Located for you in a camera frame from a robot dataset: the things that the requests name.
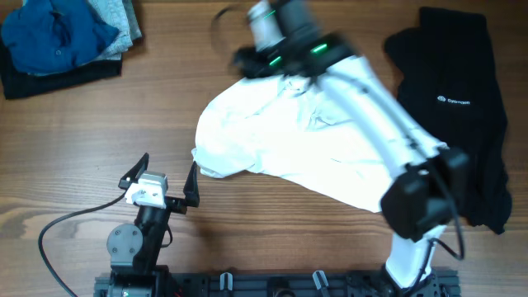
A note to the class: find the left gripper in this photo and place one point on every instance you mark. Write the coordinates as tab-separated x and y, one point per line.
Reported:
178	204

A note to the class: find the white t-shirt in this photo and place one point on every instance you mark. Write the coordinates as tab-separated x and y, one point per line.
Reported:
285	128

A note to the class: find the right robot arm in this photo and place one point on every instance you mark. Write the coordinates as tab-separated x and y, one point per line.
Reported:
428	179

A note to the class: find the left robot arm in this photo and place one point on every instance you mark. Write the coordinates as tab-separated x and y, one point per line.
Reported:
134	248

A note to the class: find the light grey folded garment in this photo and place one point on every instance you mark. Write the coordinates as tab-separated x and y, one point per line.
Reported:
121	15

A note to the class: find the black folded garment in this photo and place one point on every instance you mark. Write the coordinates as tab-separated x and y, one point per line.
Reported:
17	85

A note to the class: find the blue shirt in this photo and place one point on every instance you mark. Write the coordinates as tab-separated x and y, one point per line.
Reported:
46	37

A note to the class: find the black garment with logo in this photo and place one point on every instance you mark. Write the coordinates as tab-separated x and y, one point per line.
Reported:
450	88

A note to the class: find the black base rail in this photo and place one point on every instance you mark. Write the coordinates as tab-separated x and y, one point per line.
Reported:
350	284

